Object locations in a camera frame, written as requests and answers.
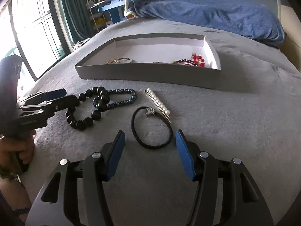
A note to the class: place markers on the blue desk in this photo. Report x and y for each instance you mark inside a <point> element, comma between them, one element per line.
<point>110,9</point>

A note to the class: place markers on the red bead ornament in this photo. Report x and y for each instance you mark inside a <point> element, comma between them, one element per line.
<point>196,57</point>

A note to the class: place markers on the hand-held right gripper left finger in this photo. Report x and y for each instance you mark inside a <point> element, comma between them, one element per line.
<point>115,150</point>

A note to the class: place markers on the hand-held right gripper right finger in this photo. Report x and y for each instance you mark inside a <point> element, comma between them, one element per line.
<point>185,153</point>

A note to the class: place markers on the white helmet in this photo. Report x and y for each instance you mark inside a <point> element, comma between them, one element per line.
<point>80,44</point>

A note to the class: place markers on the pearl hair clip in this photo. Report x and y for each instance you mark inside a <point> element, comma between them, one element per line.
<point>160,103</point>

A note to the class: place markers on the person's left forearm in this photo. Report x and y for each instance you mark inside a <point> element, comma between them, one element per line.
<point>11,193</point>

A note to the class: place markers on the person's left hand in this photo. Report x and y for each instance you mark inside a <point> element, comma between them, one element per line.
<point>14,146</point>

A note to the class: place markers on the window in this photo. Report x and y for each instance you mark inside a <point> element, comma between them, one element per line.
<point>35,28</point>

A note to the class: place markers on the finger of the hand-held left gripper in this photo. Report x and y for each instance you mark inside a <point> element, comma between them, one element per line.
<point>54,93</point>
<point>65,102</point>

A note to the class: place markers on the teal curtain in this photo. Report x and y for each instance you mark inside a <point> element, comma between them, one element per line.
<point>73,9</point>

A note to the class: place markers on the beige headboard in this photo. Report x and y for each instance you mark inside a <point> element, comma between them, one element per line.
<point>291,28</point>

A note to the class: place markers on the grey cardboard box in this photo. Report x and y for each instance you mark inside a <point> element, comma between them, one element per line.
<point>141,75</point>

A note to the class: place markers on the white shelf rack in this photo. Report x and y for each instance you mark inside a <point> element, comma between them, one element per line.
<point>94,7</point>

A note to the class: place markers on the yellow object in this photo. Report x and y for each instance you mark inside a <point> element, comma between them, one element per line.
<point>100,20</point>

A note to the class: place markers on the blue duvet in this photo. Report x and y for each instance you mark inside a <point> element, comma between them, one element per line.
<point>211,11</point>

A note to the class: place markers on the white cloth item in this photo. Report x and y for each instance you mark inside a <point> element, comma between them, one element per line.
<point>128,8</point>

